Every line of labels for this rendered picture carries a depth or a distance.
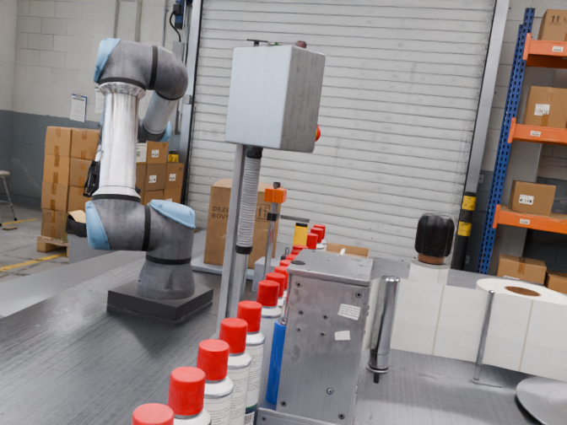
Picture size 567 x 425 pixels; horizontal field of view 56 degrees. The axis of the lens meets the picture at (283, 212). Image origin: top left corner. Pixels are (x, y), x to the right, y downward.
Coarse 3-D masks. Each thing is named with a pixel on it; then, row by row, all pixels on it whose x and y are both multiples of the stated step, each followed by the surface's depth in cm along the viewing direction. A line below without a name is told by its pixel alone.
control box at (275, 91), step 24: (240, 48) 105; (264, 48) 100; (288, 48) 96; (240, 72) 105; (264, 72) 100; (288, 72) 96; (312, 72) 100; (240, 96) 105; (264, 96) 100; (288, 96) 97; (312, 96) 101; (240, 120) 105; (264, 120) 100; (288, 120) 98; (312, 120) 102; (264, 144) 101; (288, 144) 99; (312, 144) 103
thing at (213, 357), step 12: (204, 348) 56; (216, 348) 56; (228, 348) 57; (204, 360) 56; (216, 360) 55; (228, 360) 57; (204, 372) 56; (216, 372) 56; (216, 384) 56; (228, 384) 57; (204, 396) 55; (216, 396) 55; (228, 396) 56; (204, 408) 55; (216, 408) 55; (228, 408) 57; (216, 420) 56; (228, 420) 57
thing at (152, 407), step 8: (144, 408) 43; (152, 408) 43; (160, 408) 43; (168, 408) 43; (136, 416) 41; (144, 416) 42; (152, 416) 42; (160, 416) 42; (168, 416) 42; (136, 424) 41; (144, 424) 41; (152, 424) 41; (160, 424) 41; (168, 424) 41
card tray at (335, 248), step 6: (330, 246) 234; (336, 246) 234; (342, 246) 233; (348, 246) 233; (354, 246) 232; (330, 252) 231; (336, 252) 232; (348, 252) 233; (354, 252) 232; (360, 252) 232; (366, 252) 231
